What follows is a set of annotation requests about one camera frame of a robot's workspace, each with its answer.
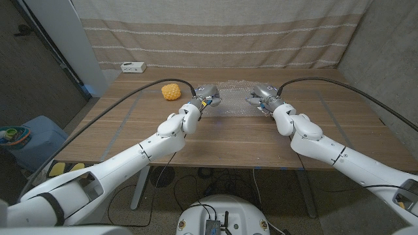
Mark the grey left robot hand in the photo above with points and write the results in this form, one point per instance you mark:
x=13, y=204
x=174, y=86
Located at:
x=207, y=90

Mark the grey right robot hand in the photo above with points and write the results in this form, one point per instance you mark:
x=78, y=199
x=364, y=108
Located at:
x=265, y=93

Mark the clear bubble wrap sheet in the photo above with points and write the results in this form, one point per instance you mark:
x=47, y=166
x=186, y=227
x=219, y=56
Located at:
x=235, y=98

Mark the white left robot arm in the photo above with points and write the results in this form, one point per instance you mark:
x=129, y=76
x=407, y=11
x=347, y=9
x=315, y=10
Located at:
x=130, y=160

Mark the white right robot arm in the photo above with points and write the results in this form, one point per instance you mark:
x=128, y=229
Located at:
x=326, y=147

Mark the yellow dimpled ball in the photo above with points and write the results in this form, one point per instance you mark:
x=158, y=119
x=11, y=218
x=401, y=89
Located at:
x=171, y=92

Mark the beige striped cloth mat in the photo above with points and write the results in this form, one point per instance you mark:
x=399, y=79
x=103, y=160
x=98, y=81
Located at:
x=212, y=42

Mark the white power strip box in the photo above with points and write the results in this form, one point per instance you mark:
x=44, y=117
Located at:
x=133, y=67

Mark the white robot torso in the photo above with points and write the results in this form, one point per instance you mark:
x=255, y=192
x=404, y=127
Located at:
x=241, y=212

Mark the black antenna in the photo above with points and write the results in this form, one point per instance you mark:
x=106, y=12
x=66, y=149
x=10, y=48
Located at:
x=226, y=220

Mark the grey finned module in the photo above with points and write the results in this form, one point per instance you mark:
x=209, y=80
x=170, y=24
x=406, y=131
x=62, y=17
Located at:
x=210, y=228

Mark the white partition panel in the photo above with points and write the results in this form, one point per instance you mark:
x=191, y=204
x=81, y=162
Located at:
x=65, y=39

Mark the black door strip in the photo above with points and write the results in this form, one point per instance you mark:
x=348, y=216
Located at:
x=52, y=44

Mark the yellow black padded object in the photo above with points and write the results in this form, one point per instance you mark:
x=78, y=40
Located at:
x=58, y=169

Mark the blue plastic bin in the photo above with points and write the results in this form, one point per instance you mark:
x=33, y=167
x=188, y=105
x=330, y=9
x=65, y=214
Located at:
x=42, y=147

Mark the blue orange bowl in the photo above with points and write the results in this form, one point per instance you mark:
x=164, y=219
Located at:
x=19, y=138

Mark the green tape roll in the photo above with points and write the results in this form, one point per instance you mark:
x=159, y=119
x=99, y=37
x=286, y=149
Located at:
x=10, y=132

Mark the black wall hook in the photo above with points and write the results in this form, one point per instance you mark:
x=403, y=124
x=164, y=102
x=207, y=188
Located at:
x=22, y=30

